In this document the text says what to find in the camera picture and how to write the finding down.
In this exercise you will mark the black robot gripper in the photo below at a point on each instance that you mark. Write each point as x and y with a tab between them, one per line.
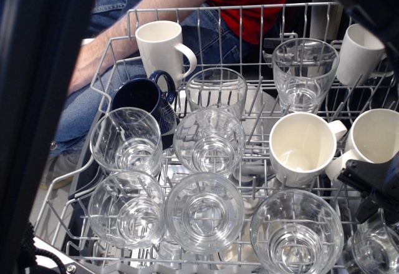
378	186

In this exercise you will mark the white mug far right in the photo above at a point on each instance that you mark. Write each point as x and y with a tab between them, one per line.
373	138

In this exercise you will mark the person's bare forearm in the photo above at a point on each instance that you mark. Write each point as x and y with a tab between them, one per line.
91	59

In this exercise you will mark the white mug back right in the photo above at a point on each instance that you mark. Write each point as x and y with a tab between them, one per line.
360	54

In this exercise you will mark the beige shoe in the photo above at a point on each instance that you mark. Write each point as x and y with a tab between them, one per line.
57	166

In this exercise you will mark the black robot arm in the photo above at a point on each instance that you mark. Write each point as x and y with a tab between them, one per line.
40	40

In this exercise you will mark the person in jeans, red shirt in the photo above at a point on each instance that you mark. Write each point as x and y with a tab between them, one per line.
217	31

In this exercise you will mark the white mug centre right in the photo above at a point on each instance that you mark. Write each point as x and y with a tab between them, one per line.
302	145

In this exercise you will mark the dark blue mug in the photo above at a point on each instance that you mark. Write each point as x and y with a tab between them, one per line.
154	95

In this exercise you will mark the grey wire dishwasher rack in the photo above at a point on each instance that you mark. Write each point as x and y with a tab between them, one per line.
61	215

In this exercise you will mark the clear glass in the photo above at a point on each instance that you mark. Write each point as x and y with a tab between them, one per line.
219	87
373	248
304	70
210	140
126	210
295	231
204	213
127	139

